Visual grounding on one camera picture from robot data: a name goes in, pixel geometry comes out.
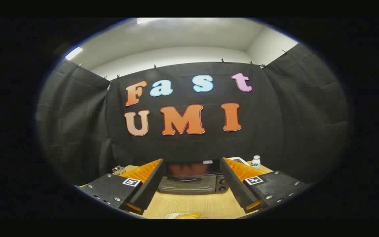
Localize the ceiling light strip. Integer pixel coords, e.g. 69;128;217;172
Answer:
65;47;83;61

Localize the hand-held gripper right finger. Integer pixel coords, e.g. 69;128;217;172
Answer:
220;157;312;214

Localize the black toaster oven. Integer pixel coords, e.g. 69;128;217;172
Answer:
158;160;230;195

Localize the white toaster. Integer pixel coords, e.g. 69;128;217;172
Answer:
228;157;251;165

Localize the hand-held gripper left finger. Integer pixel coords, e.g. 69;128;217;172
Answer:
74;158;165;216

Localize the white plate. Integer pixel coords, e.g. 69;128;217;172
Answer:
164;213;206;219

